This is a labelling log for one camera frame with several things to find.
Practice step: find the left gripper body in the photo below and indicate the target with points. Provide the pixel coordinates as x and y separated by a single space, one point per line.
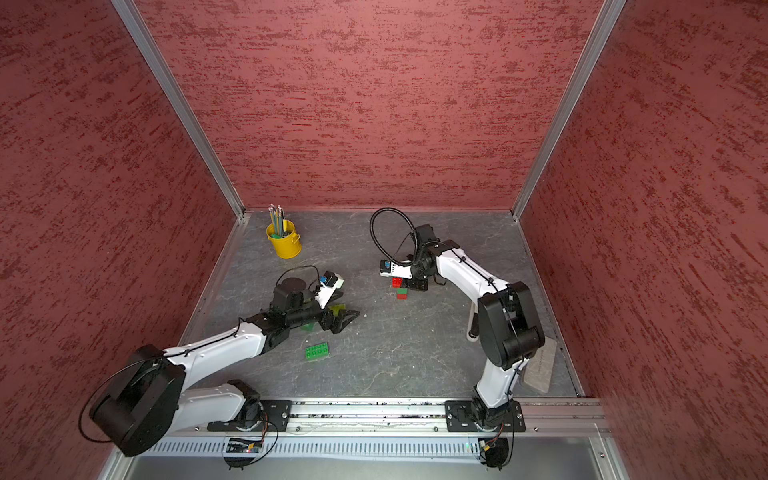
310 312

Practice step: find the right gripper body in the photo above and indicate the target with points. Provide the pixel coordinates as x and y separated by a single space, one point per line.
420 276

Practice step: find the dark green 2x4 brick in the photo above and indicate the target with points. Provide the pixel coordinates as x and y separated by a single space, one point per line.
317 352

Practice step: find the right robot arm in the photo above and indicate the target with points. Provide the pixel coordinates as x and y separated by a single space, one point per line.
506 321

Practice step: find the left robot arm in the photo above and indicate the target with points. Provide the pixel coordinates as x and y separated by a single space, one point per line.
156 392

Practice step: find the yellow pencil cup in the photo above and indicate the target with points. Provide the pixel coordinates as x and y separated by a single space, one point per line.
287 246

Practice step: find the pencils in cup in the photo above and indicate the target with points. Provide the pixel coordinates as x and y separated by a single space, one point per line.
277 220

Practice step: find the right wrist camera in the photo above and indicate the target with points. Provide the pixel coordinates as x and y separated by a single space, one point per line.
388 268

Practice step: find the aluminium front rail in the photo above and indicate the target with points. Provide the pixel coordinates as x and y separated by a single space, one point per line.
422 417

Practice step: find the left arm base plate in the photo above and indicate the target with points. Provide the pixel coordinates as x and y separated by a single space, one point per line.
255 417

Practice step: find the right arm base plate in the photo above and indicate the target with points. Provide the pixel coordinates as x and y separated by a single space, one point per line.
474 416

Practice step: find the right corner aluminium post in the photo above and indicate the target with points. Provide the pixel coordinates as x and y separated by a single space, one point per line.
603 26

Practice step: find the corner aluminium post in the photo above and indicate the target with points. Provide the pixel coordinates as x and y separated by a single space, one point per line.
138 30
603 26

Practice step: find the left corner aluminium post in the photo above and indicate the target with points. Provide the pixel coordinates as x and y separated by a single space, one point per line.
138 30

